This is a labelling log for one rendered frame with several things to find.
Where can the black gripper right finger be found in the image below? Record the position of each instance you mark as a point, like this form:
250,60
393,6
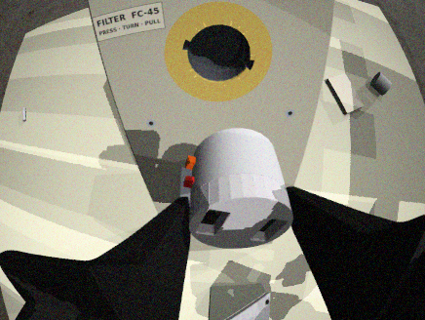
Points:
359,261

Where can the white round filter cartridge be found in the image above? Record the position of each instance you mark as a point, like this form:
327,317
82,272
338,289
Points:
238,197

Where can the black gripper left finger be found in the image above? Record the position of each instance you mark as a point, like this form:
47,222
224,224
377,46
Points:
139,279

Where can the dark grey panel with square opening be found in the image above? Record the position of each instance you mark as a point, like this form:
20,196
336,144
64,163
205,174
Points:
181,70

